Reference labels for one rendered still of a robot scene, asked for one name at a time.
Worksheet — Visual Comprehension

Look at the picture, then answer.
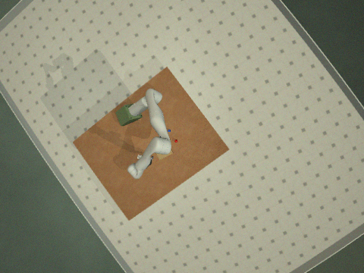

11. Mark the tan square mat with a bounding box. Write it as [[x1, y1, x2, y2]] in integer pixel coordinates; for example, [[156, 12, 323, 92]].
[[156, 150, 173, 160]]

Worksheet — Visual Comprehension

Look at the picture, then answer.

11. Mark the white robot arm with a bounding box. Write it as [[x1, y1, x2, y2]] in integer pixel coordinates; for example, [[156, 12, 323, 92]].
[[127, 89, 171, 179]]

